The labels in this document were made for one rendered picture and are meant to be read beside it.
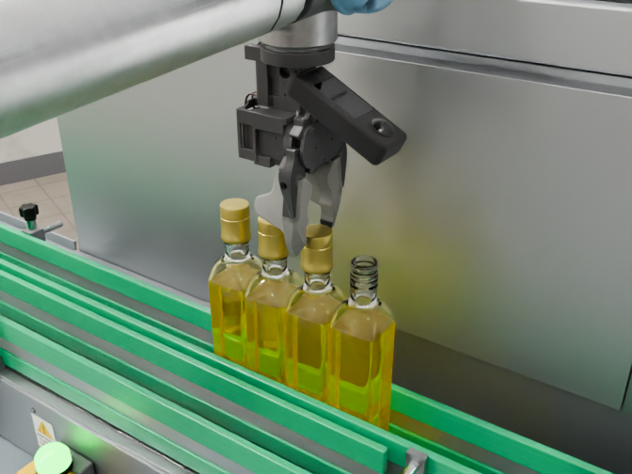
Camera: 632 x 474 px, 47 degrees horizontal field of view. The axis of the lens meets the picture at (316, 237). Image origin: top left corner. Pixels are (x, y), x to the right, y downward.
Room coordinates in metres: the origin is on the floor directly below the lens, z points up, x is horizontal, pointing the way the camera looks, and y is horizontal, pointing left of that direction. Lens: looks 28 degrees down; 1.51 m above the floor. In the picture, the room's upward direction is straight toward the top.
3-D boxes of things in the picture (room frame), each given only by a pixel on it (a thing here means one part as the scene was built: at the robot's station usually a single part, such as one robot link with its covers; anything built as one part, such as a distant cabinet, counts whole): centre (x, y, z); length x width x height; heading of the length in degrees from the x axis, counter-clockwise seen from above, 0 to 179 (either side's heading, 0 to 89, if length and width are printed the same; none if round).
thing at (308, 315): (0.68, 0.00, 0.99); 0.06 x 0.06 x 0.21; 56
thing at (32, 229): (1.09, 0.46, 0.94); 0.07 x 0.04 x 0.13; 146
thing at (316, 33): (0.69, 0.02, 1.37); 0.08 x 0.08 x 0.05
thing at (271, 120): (0.70, 0.02, 1.29); 0.09 x 0.08 x 0.12; 56
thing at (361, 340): (0.65, -0.05, 0.99); 0.06 x 0.06 x 0.21; 55
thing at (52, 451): (0.68, 0.33, 0.84); 0.05 x 0.05 x 0.03
